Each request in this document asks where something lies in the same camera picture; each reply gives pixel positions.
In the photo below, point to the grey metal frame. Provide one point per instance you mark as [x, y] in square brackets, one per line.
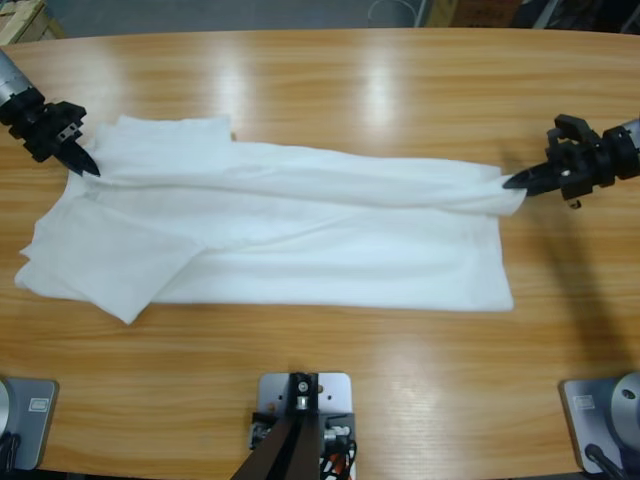
[580, 15]

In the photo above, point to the white mounting block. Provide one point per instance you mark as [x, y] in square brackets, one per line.
[335, 395]

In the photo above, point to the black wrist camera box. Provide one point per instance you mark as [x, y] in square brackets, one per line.
[572, 125]

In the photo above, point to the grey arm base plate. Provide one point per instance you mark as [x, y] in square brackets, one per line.
[35, 425]
[590, 415]

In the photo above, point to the dark camera post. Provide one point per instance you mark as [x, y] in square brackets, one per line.
[295, 450]

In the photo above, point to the brown cardboard box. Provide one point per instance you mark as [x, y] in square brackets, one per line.
[475, 10]

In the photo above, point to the white T-shirt with black print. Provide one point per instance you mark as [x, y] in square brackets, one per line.
[300, 250]

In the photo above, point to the black clamp with silver fittings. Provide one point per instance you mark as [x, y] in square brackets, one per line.
[342, 419]

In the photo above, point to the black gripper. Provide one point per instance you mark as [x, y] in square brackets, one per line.
[590, 167]
[42, 127]

